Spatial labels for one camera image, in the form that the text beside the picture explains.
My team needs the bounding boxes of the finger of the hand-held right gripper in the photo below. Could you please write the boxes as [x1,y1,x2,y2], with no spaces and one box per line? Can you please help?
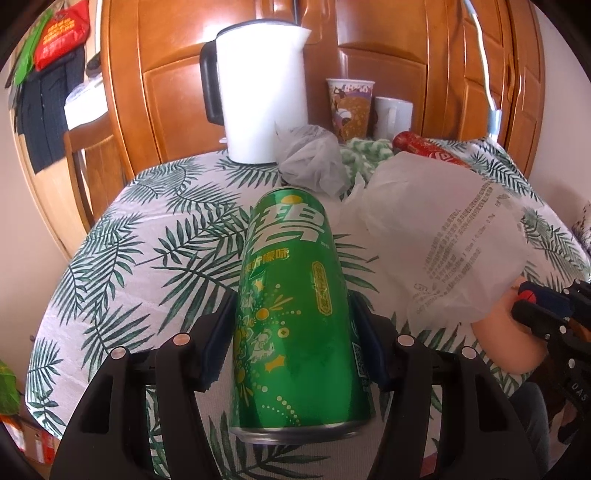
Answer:
[510,282,575,340]

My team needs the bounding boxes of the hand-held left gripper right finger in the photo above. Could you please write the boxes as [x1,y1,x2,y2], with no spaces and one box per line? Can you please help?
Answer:
[351,291,546,480]

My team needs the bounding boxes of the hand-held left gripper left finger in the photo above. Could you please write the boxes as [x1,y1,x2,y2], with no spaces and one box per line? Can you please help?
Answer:
[48,287,238,480]

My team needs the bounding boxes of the green soda can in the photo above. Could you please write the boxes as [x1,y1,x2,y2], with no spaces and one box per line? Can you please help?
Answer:
[228,187,377,446]

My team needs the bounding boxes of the white printed plastic bag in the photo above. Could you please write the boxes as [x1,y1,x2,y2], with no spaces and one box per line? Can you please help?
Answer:
[339,151,532,330]

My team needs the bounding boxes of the red soda can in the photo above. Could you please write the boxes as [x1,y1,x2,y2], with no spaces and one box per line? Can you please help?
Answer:
[392,130,469,169]

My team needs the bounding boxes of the grey plastic bag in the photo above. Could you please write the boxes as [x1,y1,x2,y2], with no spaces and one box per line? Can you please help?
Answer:
[274,121,352,199]

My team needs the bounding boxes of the person's right hand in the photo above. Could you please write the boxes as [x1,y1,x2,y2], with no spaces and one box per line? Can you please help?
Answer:
[470,276,552,376]

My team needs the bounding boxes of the person's right leg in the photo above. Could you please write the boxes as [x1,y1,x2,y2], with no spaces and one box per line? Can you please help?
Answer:
[508,383,552,476]

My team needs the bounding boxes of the leaf print tablecloth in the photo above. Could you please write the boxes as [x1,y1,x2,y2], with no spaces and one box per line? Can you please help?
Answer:
[25,138,591,480]

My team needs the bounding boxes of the green white knitted cloth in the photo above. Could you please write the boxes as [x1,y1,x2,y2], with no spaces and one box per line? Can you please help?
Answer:
[341,137,395,190]

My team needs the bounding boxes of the cardboard box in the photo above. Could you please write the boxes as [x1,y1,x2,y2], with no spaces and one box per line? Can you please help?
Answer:
[0,413,61,464]

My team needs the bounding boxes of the wooden chair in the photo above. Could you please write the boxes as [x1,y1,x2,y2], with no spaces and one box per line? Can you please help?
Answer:
[62,115,134,241]

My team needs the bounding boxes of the white mug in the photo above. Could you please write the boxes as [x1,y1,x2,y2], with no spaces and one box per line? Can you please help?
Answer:
[373,96,414,139]

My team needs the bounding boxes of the patterned paper cup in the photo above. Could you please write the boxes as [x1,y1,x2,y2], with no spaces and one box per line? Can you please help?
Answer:
[325,78,376,143]

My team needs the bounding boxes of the white electric kettle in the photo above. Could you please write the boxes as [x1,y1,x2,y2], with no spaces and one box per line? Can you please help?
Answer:
[199,21,312,165]

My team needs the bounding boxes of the wooden wardrobe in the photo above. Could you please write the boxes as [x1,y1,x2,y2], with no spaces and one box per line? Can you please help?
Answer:
[99,0,546,178]

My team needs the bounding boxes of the dark hanging clothes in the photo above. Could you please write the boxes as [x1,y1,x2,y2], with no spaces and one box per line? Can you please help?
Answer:
[14,46,88,174]

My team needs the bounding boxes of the green hanging bag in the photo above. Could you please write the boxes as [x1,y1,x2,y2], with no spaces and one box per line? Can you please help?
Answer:
[11,9,54,86]

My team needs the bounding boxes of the red hanging bag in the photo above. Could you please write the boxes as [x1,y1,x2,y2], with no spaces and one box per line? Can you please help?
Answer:
[33,0,93,72]

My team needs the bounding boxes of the white cable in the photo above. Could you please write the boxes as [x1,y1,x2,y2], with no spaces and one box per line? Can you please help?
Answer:
[462,0,504,134]

